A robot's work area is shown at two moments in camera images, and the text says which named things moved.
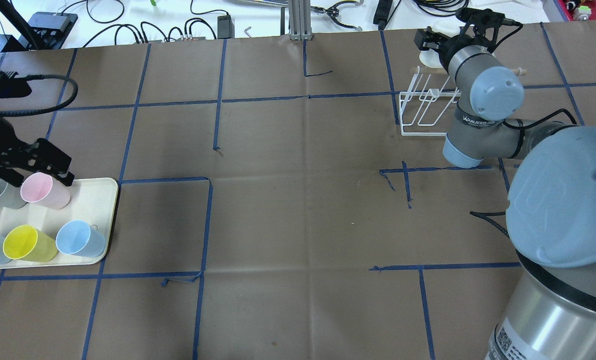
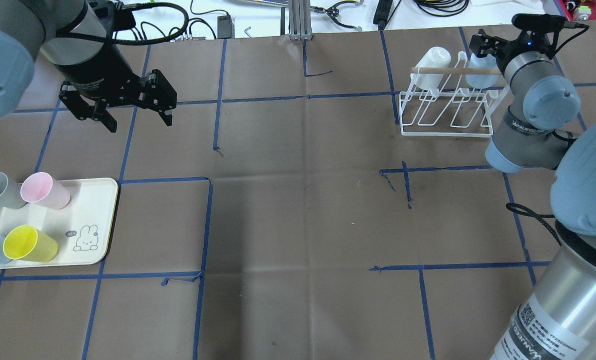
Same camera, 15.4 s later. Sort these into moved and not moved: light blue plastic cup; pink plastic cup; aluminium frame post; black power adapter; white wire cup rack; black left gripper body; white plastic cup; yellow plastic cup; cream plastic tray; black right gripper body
Moved: light blue plastic cup; black left gripper body; white plastic cup; black right gripper body
Not moved: yellow plastic cup; white wire cup rack; cream plastic tray; pink plastic cup; black power adapter; aluminium frame post
